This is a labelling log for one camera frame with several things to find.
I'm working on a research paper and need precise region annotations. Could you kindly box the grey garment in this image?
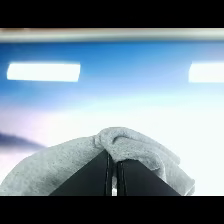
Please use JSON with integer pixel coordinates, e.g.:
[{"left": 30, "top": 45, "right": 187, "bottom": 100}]
[{"left": 0, "top": 126, "right": 196, "bottom": 197}]

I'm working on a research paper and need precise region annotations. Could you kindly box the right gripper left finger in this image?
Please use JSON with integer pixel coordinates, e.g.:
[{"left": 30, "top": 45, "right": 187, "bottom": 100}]
[{"left": 49, "top": 148, "right": 113, "bottom": 197}]

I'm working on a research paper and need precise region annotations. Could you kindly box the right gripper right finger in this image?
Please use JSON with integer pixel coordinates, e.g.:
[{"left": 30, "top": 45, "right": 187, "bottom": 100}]
[{"left": 116, "top": 158, "right": 181, "bottom": 197}]

